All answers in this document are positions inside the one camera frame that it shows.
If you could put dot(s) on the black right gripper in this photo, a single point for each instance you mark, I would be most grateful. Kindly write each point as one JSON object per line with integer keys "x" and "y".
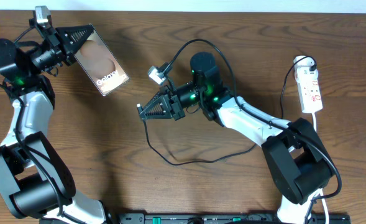
{"x": 175, "y": 110}

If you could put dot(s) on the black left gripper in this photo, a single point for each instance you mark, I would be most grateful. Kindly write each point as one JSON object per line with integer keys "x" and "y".
{"x": 63, "y": 35}

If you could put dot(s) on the Galaxy S25 Ultra smartphone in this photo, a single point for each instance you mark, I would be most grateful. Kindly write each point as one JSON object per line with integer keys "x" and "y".
{"x": 100, "y": 64}

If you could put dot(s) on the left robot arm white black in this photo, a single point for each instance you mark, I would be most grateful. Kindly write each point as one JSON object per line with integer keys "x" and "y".
{"x": 34, "y": 181}

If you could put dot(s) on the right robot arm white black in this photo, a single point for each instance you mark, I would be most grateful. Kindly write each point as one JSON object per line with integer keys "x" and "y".
{"x": 297, "y": 160}

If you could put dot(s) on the white power strip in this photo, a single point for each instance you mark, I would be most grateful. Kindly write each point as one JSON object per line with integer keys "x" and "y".
{"x": 306, "y": 76}

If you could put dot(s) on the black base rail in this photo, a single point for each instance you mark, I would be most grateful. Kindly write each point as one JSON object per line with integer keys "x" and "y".
{"x": 140, "y": 218}

